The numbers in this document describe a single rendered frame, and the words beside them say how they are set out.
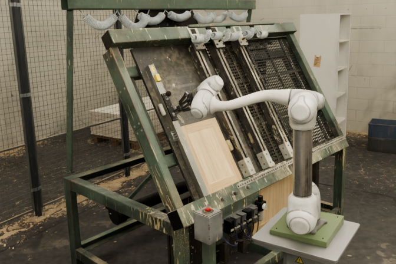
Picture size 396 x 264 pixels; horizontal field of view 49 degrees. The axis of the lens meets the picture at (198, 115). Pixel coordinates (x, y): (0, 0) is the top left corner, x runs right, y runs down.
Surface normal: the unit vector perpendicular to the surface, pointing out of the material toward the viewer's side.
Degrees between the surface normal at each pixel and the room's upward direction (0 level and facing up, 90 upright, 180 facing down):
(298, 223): 99
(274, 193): 90
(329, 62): 90
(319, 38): 90
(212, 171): 59
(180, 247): 90
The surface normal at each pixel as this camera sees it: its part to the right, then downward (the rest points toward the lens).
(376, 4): -0.55, 0.19
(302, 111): -0.36, 0.15
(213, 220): 0.72, 0.12
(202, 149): 0.61, -0.39
